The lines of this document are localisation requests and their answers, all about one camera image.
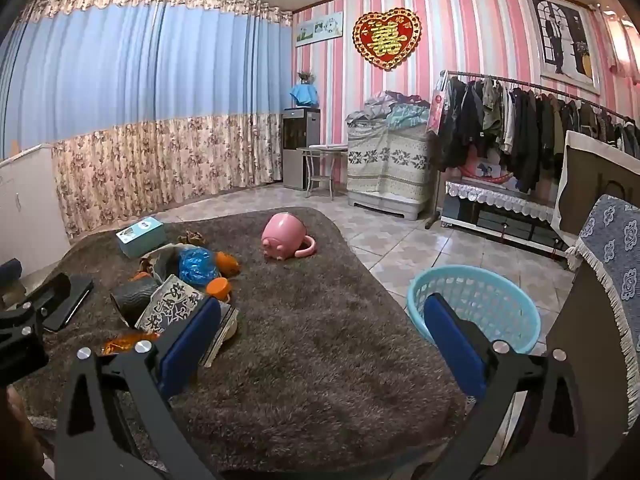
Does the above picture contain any pink mug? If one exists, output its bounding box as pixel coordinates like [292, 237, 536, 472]
[260, 212, 317, 262]

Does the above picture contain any pile of folded clothes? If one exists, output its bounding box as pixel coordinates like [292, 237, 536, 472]
[346, 90, 433, 129]

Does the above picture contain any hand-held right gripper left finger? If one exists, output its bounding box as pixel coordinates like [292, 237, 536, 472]
[52, 296, 223, 480]

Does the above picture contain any orange peel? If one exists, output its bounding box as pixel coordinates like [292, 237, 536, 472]
[214, 251, 242, 279]

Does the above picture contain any framed black white picture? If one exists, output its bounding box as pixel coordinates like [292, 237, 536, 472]
[525, 0, 602, 96]

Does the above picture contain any white side cabinet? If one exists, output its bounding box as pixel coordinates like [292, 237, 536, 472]
[0, 142, 68, 286]

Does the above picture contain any white black printed packet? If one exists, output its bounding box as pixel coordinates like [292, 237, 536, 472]
[134, 274, 203, 335]

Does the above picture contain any brown shaggy rug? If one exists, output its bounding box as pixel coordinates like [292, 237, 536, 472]
[10, 206, 471, 472]

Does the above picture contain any blue plastic bag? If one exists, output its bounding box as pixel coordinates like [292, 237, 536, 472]
[178, 247, 219, 287]

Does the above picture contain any low cabinet with lace cloth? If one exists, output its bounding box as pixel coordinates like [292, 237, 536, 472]
[441, 179, 577, 260]

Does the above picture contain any brown board with white cover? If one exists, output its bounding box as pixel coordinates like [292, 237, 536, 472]
[551, 130, 640, 237]

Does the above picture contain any blue floral curtain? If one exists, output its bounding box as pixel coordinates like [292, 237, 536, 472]
[0, 0, 295, 241]

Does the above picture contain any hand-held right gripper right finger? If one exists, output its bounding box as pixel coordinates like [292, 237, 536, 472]
[423, 292, 589, 480]

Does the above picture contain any rack of hanging clothes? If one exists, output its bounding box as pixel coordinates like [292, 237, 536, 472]
[426, 69, 640, 231]

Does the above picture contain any orange foil wrapper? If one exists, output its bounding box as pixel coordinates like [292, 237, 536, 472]
[101, 331, 148, 357]

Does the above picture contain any cabinet with patterned cloth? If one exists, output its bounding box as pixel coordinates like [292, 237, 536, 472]
[345, 123, 435, 222]

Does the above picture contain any pink hanging bag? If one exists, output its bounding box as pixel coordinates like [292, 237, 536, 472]
[424, 87, 449, 136]

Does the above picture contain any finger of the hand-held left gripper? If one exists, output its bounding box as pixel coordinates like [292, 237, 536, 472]
[41, 277, 96, 334]
[21, 273, 77, 312]

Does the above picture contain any dark grey cup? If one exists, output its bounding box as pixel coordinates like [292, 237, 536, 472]
[109, 277, 160, 327]

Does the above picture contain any small round metal table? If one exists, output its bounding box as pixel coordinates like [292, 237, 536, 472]
[296, 144, 349, 199]

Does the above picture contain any light blue plastic basket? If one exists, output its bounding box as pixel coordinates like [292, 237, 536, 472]
[407, 264, 544, 357]

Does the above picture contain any red heart wall decoration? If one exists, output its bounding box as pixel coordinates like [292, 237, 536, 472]
[352, 7, 422, 72]

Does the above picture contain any grey water dispenser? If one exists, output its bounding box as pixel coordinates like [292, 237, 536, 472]
[281, 107, 322, 191]

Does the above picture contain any landscape wall poster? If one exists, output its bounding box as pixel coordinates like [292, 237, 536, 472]
[294, 11, 345, 49]

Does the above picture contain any teal tissue box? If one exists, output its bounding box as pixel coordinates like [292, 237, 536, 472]
[115, 217, 166, 259]

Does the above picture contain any blue patterned fringed cloth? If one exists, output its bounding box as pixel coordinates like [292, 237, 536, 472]
[566, 194, 640, 367]

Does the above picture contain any blue cloth bottle cover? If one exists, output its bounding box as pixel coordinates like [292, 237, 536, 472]
[289, 83, 321, 109]

